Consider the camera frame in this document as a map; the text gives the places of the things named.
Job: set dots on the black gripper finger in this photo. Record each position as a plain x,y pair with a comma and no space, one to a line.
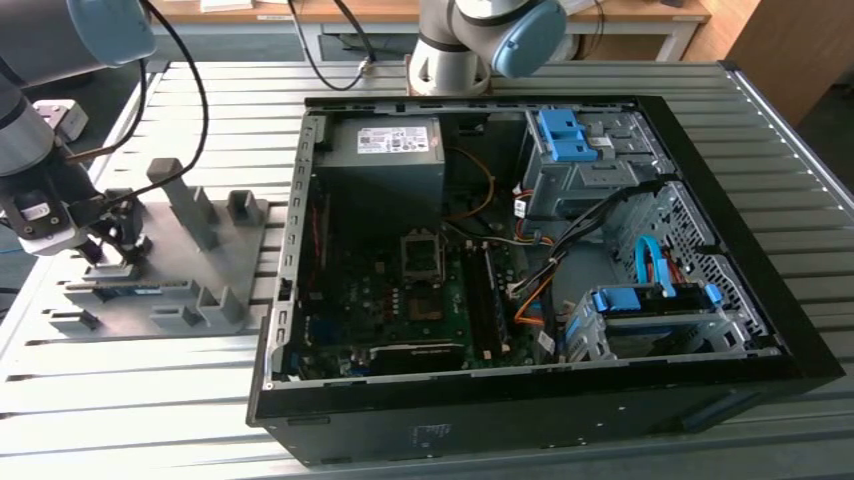
93,250
133,225

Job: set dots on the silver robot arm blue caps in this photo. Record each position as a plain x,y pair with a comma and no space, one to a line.
41,35

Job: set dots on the black CPU socket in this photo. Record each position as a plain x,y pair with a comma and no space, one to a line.
424,305

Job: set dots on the RAM stick with blue label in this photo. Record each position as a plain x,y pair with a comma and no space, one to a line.
134,290

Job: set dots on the grey plastic parts rack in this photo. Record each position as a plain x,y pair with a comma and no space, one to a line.
187,280

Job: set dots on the grey power supply unit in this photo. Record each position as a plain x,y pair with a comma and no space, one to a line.
381,185

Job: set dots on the dark green motherboard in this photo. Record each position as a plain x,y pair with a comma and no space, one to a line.
374,310

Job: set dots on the white box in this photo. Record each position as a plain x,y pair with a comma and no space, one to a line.
227,5

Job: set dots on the black graphics card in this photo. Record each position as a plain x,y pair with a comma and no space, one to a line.
417,357

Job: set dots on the black open PC case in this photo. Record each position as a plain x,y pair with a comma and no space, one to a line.
468,415

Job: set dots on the blue plastic disk carrier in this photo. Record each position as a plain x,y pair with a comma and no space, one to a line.
564,145

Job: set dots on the grey metal drive cage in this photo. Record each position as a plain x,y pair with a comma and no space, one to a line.
668,325
601,180

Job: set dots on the blue carrier with black disk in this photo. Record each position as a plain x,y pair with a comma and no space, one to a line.
617,300

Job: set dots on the small dark box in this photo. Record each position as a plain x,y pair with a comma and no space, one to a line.
676,3

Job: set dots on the wooden cabinet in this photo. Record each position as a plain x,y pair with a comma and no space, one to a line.
788,50

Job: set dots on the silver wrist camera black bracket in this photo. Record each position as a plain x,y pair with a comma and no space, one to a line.
47,242
63,117

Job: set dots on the wooden desk white frame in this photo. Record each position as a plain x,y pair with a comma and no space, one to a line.
214,17

